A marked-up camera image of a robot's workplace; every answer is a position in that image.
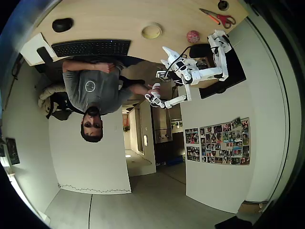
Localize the string of fairy lights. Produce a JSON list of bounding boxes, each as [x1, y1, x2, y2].
[[58, 183, 132, 194]]

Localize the blue crate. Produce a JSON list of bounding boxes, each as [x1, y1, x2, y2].
[[166, 156, 184, 166]]

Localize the pink ball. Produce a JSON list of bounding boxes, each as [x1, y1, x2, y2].
[[186, 30, 201, 44]]

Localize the black computer keyboard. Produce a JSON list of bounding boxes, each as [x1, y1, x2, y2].
[[51, 39, 132, 58]]

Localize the person's right hand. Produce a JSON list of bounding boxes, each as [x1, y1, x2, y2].
[[144, 83, 160, 94]]

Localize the man in grey shirt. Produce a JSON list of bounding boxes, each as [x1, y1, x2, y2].
[[62, 56, 148, 144]]

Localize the beige padded jacket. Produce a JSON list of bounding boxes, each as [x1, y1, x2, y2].
[[38, 84, 70, 115]]

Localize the small gripper camera board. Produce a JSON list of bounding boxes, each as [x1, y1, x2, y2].
[[156, 70, 172, 82]]

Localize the red handled scissors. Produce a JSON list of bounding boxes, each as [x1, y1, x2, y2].
[[199, 8, 236, 30]]

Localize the large photo collage poster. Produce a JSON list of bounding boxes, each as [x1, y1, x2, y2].
[[199, 116, 251, 166]]

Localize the white leader robot arm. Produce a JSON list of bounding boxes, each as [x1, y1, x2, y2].
[[144, 82, 193, 110]]

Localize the black phone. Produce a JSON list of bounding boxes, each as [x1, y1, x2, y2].
[[37, 47, 53, 63]]

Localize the dark framed wall picture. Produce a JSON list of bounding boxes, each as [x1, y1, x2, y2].
[[6, 137, 21, 165]]

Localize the black office chair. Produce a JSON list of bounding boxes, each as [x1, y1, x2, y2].
[[45, 92, 83, 121]]

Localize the black computer mouse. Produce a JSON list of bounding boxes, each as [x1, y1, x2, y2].
[[51, 18, 74, 32]]

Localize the person's right forearm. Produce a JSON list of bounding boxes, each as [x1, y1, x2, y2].
[[128, 84, 150, 96]]

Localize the beige roll of tape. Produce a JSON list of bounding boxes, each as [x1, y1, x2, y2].
[[142, 21, 163, 39]]

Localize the black flat panel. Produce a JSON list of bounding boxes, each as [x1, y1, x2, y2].
[[190, 44, 247, 100]]

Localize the black robot camera cable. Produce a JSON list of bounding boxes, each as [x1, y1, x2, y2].
[[165, 46, 192, 75]]

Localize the person's left hand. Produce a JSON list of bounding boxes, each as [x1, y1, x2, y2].
[[102, 62, 117, 73]]

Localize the black round desk grommet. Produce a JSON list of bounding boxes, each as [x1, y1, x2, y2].
[[217, 0, 230, 11]]

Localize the small photo sheet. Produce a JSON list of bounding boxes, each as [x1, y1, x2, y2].
[[184, 128, 200, 145], [186, 146, 201, 162]]

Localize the person's left forearm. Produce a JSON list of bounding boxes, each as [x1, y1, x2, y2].
[[63, 59, 107, 72]]

